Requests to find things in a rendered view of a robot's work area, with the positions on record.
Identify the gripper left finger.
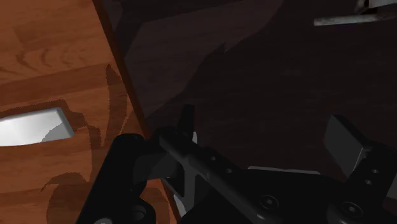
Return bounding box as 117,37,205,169
76,104,280,224

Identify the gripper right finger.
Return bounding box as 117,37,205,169
323,114,397,224

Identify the brown wooden table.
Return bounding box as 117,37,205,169
0,0,182,224

